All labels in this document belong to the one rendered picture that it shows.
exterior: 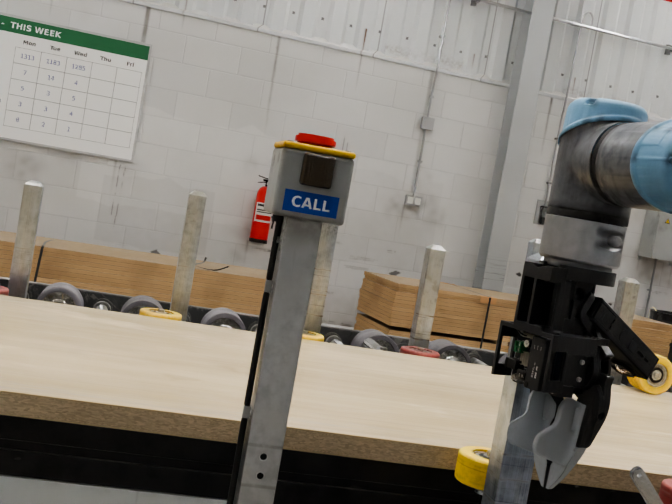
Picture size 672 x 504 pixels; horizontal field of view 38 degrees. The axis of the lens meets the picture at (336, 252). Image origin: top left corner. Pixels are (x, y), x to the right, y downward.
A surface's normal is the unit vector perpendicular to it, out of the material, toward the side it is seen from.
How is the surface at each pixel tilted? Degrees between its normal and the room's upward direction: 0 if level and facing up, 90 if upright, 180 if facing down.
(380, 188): 90
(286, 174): 90
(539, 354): 90
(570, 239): 90
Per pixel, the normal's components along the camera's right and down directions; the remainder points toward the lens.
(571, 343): 0.53, 0.14
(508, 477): 0.19, 0.08
